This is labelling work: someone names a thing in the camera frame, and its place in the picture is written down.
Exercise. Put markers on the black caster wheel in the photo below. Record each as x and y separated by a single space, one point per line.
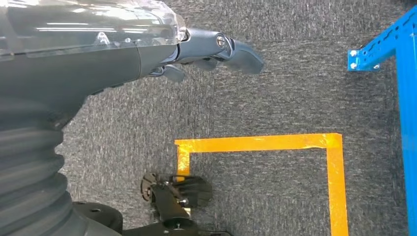
195 192

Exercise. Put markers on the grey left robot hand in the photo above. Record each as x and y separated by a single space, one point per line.
81 65

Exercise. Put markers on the blue metal shelf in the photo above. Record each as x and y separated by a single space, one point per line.
409 130

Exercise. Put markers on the yellow floor tape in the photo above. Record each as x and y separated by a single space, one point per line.
260 143

